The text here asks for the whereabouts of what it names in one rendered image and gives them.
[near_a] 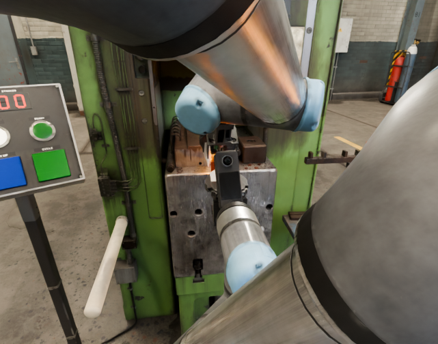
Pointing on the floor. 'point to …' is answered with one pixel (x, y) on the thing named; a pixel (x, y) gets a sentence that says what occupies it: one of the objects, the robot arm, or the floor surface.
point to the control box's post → (47, 264)
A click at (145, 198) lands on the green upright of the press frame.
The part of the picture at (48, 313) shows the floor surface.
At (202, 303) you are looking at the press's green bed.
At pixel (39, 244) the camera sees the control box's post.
